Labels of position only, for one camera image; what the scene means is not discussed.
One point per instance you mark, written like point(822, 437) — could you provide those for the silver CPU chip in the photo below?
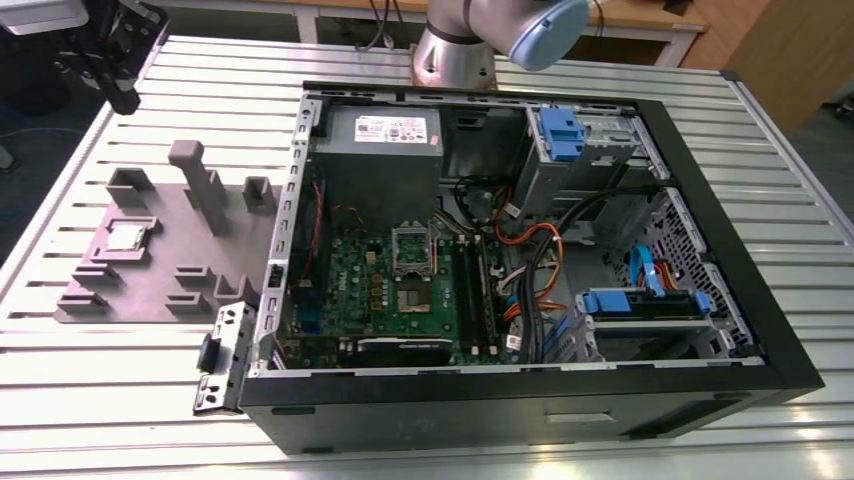
point(126, 237)

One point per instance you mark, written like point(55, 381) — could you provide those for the CPU socket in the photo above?
point(415, 299)

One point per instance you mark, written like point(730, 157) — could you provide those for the black office chair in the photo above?
point(27, 75)

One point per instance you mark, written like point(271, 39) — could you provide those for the grey parts rack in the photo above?
point(167, 250)

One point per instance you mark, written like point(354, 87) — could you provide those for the grey power supply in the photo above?
point(374, 185)

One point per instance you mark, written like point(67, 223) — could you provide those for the green motherboard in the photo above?
point(354, 280)

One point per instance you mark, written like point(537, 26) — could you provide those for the black RAM slot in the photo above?
point(466, 295)
point(459, 295)
point(477, 295)

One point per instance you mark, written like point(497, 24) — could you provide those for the black graphics card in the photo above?
point(401, 350)

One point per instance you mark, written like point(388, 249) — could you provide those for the large grey disk bay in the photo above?
point(587, 172)

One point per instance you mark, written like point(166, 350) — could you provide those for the black open PC case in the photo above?
point(467, 415)

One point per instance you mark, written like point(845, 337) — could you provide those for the hard disk in blue carrier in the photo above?
point(610, 302)

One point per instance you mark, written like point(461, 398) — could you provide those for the small grey disk bay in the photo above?
point(654, 330)

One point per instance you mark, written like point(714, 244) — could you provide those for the brown wooden cabinet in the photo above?
point(781, 50)

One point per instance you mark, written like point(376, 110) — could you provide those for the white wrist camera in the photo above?
point(40, 15)

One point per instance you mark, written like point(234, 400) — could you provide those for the blue plastic drive bracket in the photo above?
point(563, 135)

